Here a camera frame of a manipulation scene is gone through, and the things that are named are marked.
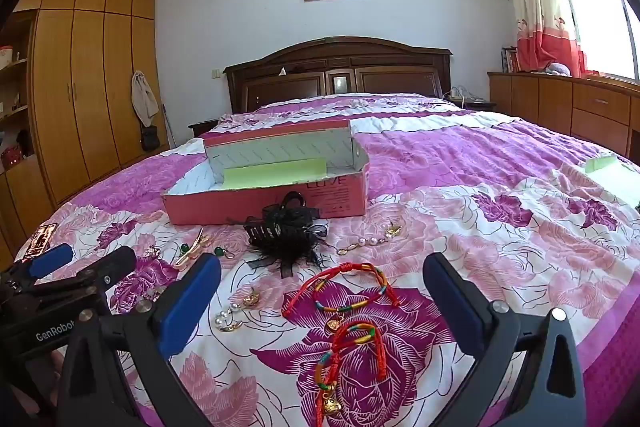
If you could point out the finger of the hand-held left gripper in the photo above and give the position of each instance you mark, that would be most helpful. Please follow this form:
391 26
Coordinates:
112 264
50 259

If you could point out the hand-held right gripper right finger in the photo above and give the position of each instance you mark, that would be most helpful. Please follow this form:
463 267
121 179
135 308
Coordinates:
455 307

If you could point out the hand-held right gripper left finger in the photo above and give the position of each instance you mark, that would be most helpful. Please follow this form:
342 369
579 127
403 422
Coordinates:
187 302

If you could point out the green bead earring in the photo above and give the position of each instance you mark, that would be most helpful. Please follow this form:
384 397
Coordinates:
185 249
218 251

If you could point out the pink cardboard box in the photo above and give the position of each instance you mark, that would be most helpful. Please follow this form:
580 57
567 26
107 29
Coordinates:
210 207

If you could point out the black hair scrunchie pile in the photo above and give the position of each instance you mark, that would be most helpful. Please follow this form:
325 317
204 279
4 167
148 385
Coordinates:
277 232

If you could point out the red printed packet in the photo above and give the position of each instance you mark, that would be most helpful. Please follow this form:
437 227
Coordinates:
41 238

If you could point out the pearl gold earring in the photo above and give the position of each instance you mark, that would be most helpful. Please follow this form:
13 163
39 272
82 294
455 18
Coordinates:
220 320

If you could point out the small gold earring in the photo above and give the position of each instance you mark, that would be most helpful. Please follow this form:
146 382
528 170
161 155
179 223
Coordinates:
151 252

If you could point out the gold leaf earring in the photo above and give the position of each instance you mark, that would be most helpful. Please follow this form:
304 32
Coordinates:
393 230

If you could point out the black hanging bag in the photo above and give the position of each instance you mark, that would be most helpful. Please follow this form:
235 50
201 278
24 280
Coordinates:
149 139

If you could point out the wooden shelf unit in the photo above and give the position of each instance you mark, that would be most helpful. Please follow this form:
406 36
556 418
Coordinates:
20 117

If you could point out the thin metal rod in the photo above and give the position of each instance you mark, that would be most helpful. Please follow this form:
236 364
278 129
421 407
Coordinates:
168 127

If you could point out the floral pink bedspread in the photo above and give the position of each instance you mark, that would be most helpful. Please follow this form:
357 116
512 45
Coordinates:
450 157

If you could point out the green foam sheet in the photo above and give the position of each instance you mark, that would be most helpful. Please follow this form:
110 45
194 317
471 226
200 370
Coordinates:
275 172

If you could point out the beige cloth bag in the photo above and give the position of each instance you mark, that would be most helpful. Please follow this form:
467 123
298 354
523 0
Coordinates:
145 97

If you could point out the wooden wardrobe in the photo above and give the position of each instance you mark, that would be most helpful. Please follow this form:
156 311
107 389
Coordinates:
85 82

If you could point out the cardboard box lid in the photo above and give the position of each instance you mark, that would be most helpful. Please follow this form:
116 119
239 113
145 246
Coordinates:
600 184

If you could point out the low wooden cabinet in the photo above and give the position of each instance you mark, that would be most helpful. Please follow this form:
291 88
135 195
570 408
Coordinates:
560 102

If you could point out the row of books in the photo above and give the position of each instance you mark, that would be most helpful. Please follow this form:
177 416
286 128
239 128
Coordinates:
510 59

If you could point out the grey cloth bundle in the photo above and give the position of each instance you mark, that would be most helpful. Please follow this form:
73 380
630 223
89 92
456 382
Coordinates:
557 68

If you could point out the dark wooden headboard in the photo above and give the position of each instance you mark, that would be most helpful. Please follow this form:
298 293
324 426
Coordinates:
300 57

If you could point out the window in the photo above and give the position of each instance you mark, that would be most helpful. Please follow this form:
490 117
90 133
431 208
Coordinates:
605 17

